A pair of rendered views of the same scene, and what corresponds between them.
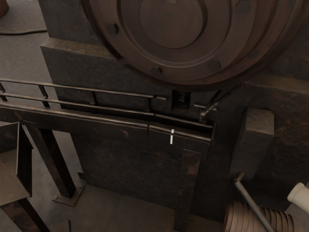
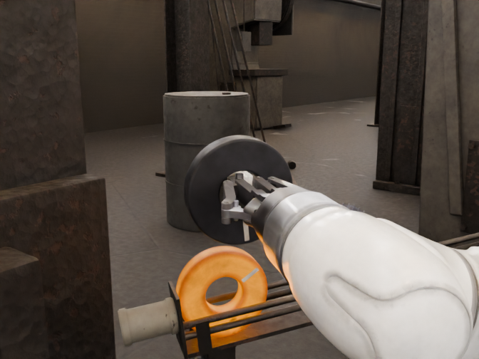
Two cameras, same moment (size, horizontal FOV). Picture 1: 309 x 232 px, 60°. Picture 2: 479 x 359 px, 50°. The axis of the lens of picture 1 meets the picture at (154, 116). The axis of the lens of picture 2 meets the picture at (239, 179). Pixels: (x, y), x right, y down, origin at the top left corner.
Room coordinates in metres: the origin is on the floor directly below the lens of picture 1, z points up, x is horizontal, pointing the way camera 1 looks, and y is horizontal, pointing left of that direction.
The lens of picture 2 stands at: (-0.07, 0.26, 1.08)
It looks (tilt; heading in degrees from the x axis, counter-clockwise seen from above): 13 degrees down; 290
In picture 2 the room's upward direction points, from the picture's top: straight up
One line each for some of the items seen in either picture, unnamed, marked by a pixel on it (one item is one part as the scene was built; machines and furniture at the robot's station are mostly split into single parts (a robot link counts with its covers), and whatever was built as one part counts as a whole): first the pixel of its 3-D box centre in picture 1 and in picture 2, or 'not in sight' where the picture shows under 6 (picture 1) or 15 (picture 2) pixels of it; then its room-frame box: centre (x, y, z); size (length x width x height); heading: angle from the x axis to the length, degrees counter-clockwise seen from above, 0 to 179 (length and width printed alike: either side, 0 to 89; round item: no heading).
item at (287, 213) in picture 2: not in sight; (311, 239); (0.03, -0.22, 0.91); 0.09 x 0.06 x 0.09; 38
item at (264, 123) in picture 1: (249, 145); (6, 329); (0.51, -0.29, 0.68); 0.11 x 0.08 x 0.24; 163
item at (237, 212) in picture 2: not in sight; (246, 214); (0.11, -0.27, 0.92); 0.05 x 0.05 x 0.02; 40
